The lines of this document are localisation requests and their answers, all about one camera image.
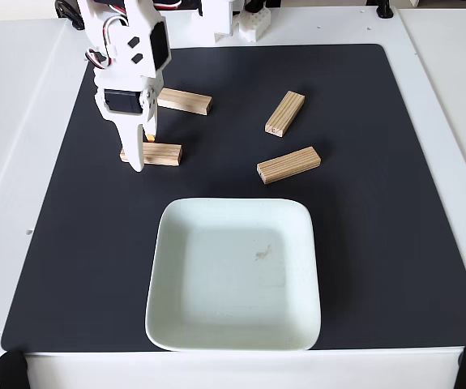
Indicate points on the wooden block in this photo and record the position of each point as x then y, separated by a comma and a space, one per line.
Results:
289, 165
163, 154
188, 101
284, 114

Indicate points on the pale green square plate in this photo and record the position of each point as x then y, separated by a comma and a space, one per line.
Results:
176, 251

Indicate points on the black rubber mat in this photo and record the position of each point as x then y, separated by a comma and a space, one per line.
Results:
95, 202

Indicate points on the black table clamp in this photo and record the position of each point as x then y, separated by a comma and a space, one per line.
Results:
68, 10
384, 10

